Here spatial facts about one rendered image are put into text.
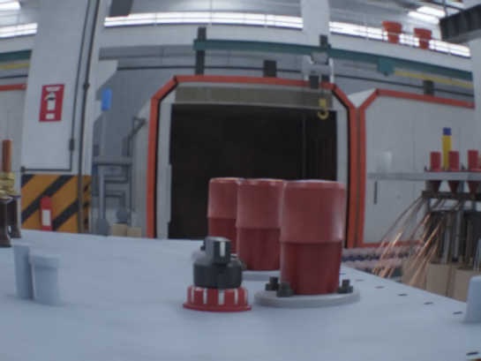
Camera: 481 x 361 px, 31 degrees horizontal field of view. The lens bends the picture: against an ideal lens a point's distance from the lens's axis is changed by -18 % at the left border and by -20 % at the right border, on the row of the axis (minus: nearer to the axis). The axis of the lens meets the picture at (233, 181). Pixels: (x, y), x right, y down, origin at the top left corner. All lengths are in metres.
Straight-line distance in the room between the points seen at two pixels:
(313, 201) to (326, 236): 0.04
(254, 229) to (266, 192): 0.05
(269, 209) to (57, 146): 10.29
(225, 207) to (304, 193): 0.66
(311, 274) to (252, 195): 0.34
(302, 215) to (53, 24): 10.81
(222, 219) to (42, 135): 9.99
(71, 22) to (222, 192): 10.15
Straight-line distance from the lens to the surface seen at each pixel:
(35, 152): 11.68
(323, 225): 1.09
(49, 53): 11.77
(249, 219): 1.41
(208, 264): 1.04
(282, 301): 1.07
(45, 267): 0.96
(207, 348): 0.79
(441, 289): 3.98
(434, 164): 4.04
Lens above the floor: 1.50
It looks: level
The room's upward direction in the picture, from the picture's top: 1 degrees clockwise
